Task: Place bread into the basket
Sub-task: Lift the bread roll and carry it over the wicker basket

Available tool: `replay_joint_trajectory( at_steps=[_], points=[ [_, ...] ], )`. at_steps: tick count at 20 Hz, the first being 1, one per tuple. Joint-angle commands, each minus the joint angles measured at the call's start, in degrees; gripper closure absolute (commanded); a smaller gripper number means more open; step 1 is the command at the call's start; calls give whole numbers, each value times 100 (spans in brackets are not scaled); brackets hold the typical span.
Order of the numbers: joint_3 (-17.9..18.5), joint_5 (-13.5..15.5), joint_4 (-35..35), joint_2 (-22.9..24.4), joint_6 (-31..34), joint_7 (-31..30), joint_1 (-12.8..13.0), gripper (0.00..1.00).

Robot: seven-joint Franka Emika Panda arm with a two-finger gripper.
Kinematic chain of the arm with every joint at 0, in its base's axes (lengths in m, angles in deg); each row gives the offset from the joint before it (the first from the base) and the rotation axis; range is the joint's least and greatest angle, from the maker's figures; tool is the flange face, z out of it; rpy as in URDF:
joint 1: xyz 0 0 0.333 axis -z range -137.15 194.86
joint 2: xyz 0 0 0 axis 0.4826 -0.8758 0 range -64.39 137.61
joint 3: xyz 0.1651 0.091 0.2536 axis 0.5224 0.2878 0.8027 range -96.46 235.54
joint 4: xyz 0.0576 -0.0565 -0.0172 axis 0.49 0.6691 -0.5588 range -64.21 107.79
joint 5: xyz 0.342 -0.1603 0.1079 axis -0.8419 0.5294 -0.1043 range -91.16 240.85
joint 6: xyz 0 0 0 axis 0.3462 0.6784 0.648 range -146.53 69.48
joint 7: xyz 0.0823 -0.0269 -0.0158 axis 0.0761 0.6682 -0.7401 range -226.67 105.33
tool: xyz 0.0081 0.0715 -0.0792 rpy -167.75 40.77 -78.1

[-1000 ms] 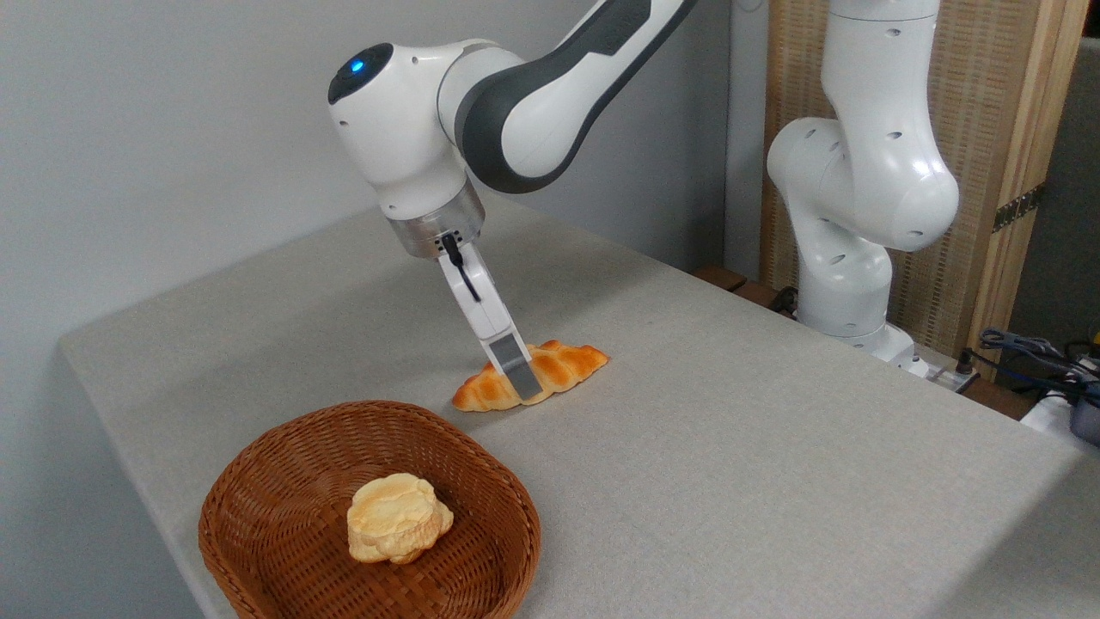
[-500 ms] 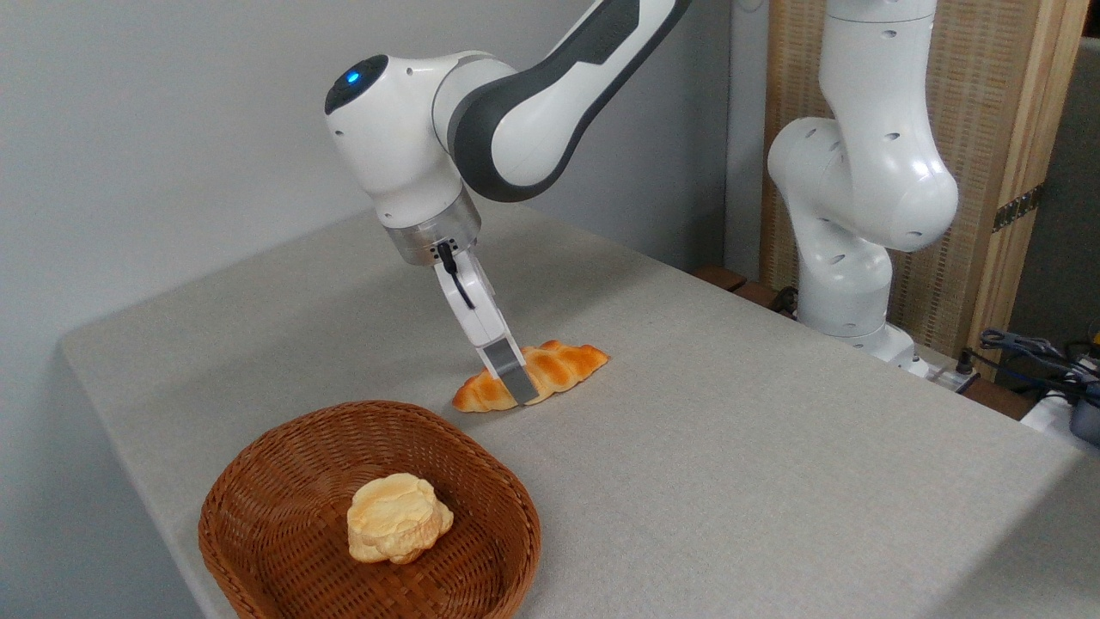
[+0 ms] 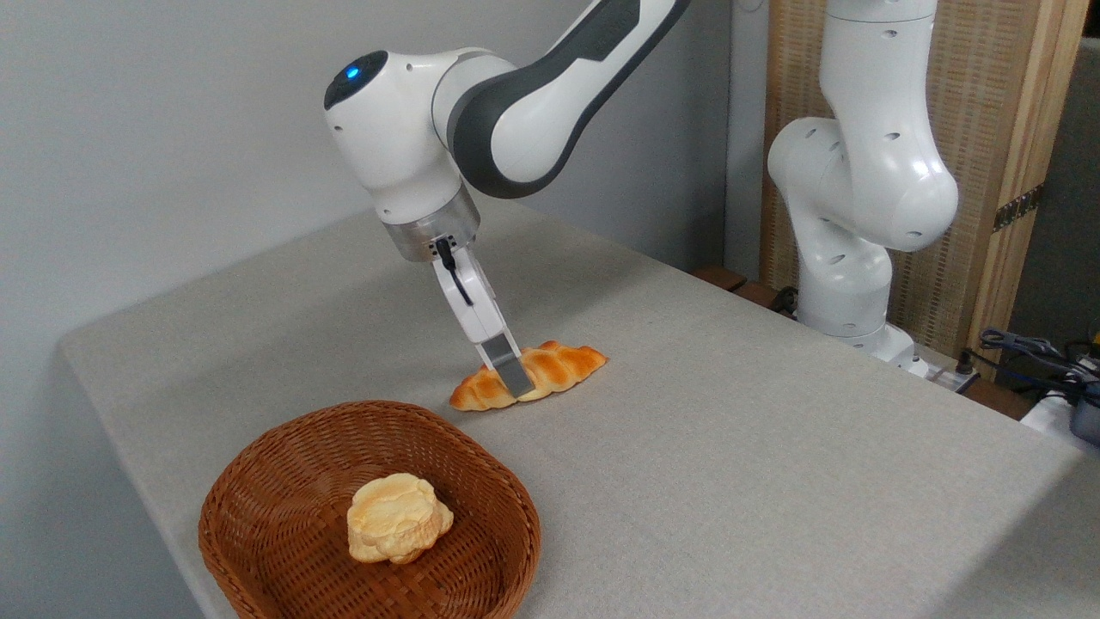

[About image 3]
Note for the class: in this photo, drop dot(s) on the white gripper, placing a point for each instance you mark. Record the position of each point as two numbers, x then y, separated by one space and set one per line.
481 309

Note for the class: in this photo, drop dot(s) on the brown wicker basket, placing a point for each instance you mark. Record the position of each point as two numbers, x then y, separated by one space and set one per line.
284 516

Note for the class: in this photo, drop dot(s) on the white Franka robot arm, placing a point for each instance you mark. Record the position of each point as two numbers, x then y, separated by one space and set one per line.
533 112

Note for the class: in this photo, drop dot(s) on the pale round bread bun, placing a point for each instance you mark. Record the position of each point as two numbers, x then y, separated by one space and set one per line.
397 518

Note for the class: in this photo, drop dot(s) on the woven wooden folding screen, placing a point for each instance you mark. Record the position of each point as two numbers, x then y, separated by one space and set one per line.
980 103

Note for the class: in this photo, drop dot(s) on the grey tablecloth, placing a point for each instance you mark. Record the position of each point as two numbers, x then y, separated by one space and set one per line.
730 473

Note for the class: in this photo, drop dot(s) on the metal screen hinge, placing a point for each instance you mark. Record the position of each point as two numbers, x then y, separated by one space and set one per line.
1019 207

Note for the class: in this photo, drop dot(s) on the braided golden bread loaf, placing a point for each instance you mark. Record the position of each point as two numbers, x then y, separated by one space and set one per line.
567 365

